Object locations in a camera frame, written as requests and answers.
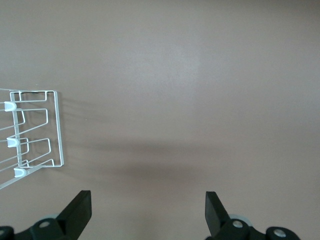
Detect white wire rack, wooden rod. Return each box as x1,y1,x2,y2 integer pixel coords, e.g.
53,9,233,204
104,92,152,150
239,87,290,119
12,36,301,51
0,88,66,191

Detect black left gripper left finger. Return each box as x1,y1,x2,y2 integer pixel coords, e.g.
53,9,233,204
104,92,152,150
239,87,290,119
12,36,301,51
0,190,92,240

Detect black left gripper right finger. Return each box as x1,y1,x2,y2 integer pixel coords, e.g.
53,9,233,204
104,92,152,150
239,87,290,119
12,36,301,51
204,191,301,240

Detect brown table cover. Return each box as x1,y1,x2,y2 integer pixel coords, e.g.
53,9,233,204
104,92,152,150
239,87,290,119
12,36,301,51
0,0,320,240

